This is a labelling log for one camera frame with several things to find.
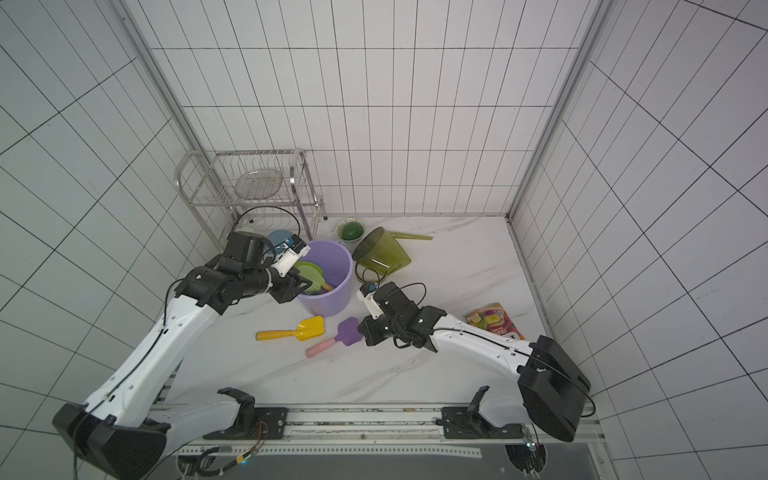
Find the purple pink toy shovel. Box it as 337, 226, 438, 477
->
305, 317, 363, 358

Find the light green wooden-handle spade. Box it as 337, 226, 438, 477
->
300, 275, 333, 295

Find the yellow plastic toy shovel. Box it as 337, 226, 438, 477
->
255, 316, 325, 341

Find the purple plastic bucket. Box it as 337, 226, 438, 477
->
298, 240, 353, 317

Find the green trowel orange handle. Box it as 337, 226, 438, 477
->
294, 261, 324, 278

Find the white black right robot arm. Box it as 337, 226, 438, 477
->
357, 282, 591, 443

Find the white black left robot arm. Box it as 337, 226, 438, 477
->
52, 231, 311, 479

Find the small bowl with green ball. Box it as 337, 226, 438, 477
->
335, 217, 366, 243

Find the clear glass plate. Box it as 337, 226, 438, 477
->
234, 168, 283, 201

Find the colourful snack packet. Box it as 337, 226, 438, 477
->
465, 303, 525, 340

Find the metal dish rack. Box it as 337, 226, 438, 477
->
174, 149, 328, 251

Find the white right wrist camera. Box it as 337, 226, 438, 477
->
356, 282, 383, 320

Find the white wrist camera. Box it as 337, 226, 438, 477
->
356, 282, 383, 320
272, 235, 310, 277

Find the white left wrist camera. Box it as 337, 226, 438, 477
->
272, 235, 310, 277

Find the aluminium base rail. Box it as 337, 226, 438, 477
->
122, 403, 601, 463

